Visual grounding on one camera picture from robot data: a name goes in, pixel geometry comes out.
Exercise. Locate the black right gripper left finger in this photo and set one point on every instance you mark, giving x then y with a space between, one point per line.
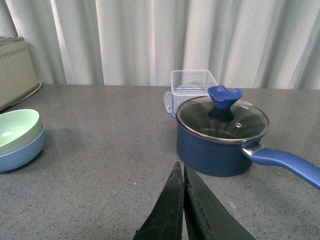
165 222

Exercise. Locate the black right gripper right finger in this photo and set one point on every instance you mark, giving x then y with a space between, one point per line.
206 218

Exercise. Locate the blue plastic bowl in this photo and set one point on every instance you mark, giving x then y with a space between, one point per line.
22 156

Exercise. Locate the green plastic bowl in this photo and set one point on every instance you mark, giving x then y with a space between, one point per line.
18 128

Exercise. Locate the dark blue saucepan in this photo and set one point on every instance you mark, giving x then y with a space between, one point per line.
226 159

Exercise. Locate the glass pot lid blue knob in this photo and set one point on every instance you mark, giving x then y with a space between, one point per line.
222 116

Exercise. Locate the clear plastic food container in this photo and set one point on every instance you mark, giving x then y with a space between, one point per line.
187 84

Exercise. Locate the white curtain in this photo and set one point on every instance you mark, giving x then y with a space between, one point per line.
244 43

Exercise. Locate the cream two-slot toaster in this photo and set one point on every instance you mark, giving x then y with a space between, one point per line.
18 77

